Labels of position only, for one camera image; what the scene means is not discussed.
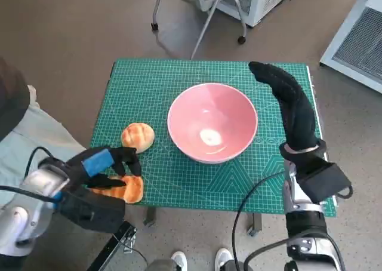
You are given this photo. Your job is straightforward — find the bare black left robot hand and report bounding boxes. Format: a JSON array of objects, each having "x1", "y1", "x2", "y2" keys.
[{"x1": 64, "y1": 146, "x2": 143, "y2": 194}]

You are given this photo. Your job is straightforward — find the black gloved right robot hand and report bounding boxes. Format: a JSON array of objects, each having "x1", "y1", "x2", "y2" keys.
[{"x1": 248, "y1": 61, "x2": 322, "y2": 153}]

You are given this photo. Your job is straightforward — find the rectangular toy bread loaf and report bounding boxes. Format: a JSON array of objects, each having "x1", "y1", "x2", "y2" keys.
[{"x1": 89, "y1": 175, "x2": 144, "y2": 204}]

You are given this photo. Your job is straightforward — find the round toy bread roll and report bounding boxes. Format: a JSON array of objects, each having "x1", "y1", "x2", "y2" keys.
[{"x1": 120, "y1": 122, "x2": 155, "y2": 154}]

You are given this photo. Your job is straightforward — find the pink bowl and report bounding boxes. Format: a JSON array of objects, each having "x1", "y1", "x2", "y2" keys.
[{"x1": 167, "y1": 83, "x2": 259, "y2": 164}]

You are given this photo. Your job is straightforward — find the person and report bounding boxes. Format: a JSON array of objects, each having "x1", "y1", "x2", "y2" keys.
[{"x1": 0, "y1": 57, "x2": 87, "y2": 208}]

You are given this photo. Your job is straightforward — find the metal table leg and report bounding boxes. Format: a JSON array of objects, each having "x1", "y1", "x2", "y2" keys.
[
  {"x1": 247, "y1": 213, "x2": 263, "y2": 236},
  {"x1": 143, "y1": 207, "x2": 156, "y2": 226}
]

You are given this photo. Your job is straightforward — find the black metal stand bar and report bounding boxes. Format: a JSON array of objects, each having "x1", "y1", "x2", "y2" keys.
[{"x1": 86, "y1": 221, "x2": 138, "y2": 271}]

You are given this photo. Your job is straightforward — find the person's foot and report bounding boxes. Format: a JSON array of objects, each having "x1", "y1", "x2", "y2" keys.
[
  {"x1": 214, "y1": 247, "x2": 235, "y2": 271},
  {"x1": 171, "y1": 251, "x2": 188, "y2": 271},
  {"x1": 27, "y1": 85, "x2": 39, "y2": 107}
]

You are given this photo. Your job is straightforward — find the green cutting mat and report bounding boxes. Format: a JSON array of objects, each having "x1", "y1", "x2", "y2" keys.
[{"x1": 89, "y1": 58, "x2": 337, "y2": 217}]

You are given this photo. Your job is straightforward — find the grey-white cabinet with mesh panel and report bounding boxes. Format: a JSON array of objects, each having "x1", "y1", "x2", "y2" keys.
[{"x1": 319, "y1": 0, "x2": 382, "y2": 94}]

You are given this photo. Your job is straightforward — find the white cabinet with mesh panel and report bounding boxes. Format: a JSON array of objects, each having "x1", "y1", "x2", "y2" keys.
[{"x1": 195, "y1": 0, "x2": 299, "y2": 27}]

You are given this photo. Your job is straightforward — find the grey metal pole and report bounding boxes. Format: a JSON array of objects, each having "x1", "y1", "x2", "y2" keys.
[{"x1": 190, "y1": 0, "x2": 229, "y2": 60}]

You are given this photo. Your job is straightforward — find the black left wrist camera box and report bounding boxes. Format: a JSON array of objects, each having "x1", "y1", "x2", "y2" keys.
[{"x1": 55, "y1": 190, "x2": 126, "y2": 235}]

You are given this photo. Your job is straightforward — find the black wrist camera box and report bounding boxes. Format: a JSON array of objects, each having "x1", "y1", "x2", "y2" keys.
[
  {"x1": 55, "y1": 190, "x2": 126, "y2": 235},
  {"x1": 298, "y1": 162, "x2": 353, "y2": 205}
]

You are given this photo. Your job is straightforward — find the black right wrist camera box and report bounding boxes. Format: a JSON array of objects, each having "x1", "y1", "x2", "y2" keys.
[{"x1": 298, "y1": 162, "x2": 353, "y2": 205}]

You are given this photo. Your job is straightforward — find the short black cable loop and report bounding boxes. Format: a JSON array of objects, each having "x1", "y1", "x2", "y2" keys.
[{"x1": 336, "y1": 184, "x2": 355, "y2": 199}]

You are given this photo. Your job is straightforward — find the long black arm cable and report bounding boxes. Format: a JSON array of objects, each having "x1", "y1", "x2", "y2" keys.
[{"x1": 232, "y1": 171, "x2": 286, "y2": 271}]

